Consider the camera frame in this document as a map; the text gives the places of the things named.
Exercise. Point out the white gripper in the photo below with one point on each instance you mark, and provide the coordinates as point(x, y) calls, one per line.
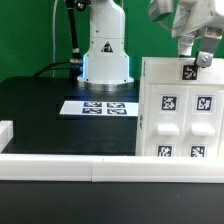
point(191, 18)

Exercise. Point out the white cabinet top block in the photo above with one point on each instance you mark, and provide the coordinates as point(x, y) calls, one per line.
point(181, 71)

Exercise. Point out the white obstacle fence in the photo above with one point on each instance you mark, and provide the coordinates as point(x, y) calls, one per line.
point(6, 133)
point(110, 168)

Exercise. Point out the white cabinet body box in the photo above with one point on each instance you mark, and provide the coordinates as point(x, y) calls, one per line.
point(142, 117)

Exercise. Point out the white base marker sheet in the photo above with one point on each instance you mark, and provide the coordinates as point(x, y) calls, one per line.
point(99, 108)

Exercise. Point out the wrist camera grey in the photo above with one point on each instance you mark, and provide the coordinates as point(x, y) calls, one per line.
point(160, 9)

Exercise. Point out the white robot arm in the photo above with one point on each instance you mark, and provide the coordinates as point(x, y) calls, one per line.
point(106, 65)

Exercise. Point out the white obstacle fence left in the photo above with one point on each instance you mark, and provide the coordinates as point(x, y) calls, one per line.
point(6, 133)

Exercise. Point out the white obstacle fence front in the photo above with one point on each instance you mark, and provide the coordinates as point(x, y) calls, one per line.
point(110, 168)

